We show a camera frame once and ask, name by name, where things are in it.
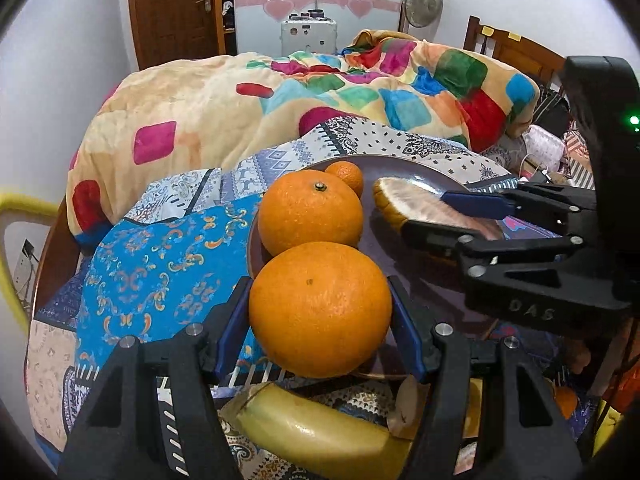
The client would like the blue patchwork bedsheet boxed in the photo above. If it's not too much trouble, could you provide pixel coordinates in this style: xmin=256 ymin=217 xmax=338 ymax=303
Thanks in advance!
xmin=25 ymin=115 xmax=566 ymax=480

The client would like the black bag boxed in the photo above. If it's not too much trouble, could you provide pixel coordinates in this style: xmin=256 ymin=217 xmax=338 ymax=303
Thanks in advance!
xmin=532 ymin=87 xmax=573 ymax=136

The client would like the pink quilted bag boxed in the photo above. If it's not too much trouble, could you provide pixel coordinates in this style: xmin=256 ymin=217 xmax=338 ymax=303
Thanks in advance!
xmin=520 ymin=125 xmax=566 ymax=171

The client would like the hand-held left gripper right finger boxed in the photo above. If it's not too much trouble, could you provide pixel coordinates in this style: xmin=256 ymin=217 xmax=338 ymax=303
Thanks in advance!
xmin=387 ymin=275 xmax=585 ymax=480

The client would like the brown wooden door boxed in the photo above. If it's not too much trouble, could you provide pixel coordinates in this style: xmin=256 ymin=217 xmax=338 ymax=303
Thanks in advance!
xmin=127 ymin=0 xmax=223 ymax=71

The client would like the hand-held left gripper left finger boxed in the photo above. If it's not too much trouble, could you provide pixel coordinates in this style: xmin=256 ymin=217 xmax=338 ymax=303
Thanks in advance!
xmin=57 ymin=276 xmax=256 ymax=480

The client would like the person's right hand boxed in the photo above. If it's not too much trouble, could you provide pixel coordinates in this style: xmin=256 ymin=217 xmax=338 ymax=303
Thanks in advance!
xmin=566 ymin=339 xmax=595 ymax=375

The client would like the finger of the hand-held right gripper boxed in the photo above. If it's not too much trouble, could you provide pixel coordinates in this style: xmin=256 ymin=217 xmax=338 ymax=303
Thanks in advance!
xmin=399 ymin=217 xmax=617 ymax=295
xmin=441 ymin=181 xmax=599 ymax=236

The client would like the white box appliance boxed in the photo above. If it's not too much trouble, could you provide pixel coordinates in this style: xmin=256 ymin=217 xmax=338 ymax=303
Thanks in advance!
xmin=280 ymin=9 xmax=338 ymax=56

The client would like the colourful patched blanket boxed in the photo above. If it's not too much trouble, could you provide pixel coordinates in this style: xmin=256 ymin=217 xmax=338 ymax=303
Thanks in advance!
xmin=67 ymin=30 xmax=541 ymax=248

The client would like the white cable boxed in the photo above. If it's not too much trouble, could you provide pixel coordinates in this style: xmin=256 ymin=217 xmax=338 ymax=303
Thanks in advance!
xmin=519 ymin=150 xmax=551 ymax=178

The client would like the brown bread slice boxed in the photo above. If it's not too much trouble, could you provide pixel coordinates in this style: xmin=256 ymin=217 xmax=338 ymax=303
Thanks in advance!
xmin=373 ymin=176 xmax=503 ymax=241

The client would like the brown round plate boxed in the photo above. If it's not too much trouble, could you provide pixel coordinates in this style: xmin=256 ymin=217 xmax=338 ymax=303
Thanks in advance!
xmin=246 ymin=154 xmax=511 ymax=382

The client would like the striped bag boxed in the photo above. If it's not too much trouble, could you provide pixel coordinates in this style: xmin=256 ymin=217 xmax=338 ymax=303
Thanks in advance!
xmin=562 ymin=130 xmax=596 ymax=186

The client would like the large orange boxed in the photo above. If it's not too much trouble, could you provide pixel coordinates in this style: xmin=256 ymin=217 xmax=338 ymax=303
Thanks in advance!
xmin=257 ymin=170 xmax=364 ymax=257
xmin=248 ymin=241 xmax=393 ymax=380

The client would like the small tangerine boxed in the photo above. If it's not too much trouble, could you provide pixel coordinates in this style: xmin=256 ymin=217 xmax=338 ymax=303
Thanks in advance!
xmin=325 ymin=160 xmax=365 ymax=198
xmin=547 ymin=380 xmax=581 ymax=421

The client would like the yellow banana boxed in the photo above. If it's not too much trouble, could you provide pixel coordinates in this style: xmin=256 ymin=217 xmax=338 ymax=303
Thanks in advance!
xmin=220 ymin=382 xmax=416 ymax=480
xmin=387 ymin=375 xmax=485 ymax=443

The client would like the wooden bed headboard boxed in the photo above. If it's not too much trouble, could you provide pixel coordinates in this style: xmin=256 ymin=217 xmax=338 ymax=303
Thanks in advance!
xmin=462 ymin=15 xmax=568 ymax=92

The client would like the wooden bed frame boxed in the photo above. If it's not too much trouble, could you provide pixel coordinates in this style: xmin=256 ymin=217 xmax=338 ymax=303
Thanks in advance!
xmin=32 ymin=199 xmax=87 ymax=321

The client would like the standing electric fan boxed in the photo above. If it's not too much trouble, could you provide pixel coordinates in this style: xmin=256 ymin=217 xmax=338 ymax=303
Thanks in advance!
xmin=400 ymin=0 xmax=444 ymax=36

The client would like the yellow padded tube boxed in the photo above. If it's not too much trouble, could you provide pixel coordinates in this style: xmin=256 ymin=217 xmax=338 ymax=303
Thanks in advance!
xmin=0 ymin=189 xmax=61 ymax=336

